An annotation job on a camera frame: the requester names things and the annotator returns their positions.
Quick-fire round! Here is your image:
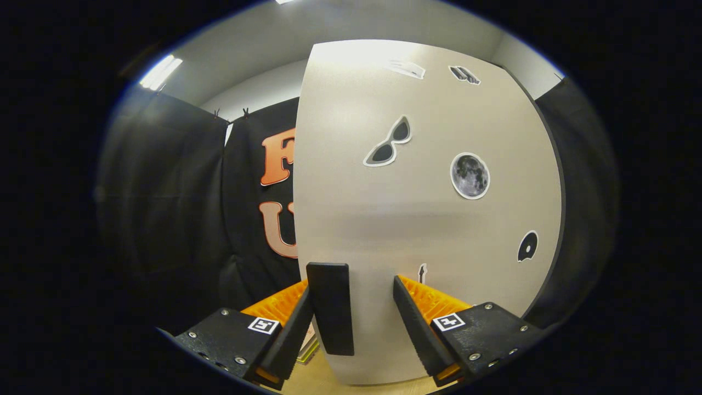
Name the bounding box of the black backdrop cloth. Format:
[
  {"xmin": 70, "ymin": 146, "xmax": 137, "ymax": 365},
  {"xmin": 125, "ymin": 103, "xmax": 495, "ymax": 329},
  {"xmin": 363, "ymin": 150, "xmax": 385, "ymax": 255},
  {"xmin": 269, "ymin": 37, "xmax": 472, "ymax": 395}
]
[{"xmin": 96, "ymin": 77, "xmax": 620, "ymax": 335}]

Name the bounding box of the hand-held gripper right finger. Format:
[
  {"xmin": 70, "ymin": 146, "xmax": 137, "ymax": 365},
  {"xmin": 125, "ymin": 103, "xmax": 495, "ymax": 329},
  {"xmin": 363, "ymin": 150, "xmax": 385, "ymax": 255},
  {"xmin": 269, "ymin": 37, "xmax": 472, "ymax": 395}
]
[{"xmin": 393, "ymin": 274, "xmax": 548, "ymax": 387}]

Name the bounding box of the black door handle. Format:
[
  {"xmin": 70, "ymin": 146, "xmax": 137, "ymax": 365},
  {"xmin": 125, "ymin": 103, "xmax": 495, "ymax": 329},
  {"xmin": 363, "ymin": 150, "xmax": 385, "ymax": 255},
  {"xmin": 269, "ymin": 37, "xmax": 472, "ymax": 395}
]
[{"xmin": 306, "ymin": 262, "xmax": 355, "ymax": 356}]

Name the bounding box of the yellow edged book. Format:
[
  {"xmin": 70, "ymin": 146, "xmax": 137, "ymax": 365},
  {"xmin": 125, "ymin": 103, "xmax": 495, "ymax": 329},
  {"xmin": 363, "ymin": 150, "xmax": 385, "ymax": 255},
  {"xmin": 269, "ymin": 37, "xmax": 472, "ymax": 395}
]
[{"xmin": 298, "ymin": 329, "xmax": 320, "ymax": 365}]

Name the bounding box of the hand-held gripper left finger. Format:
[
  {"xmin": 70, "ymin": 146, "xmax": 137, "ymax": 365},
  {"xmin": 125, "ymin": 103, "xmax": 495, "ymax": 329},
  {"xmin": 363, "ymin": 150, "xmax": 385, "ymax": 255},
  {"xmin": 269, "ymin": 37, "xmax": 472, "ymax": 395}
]
[{"xmin": 174, "ymin": 280, "xmax": 314, "ymax": 391}]

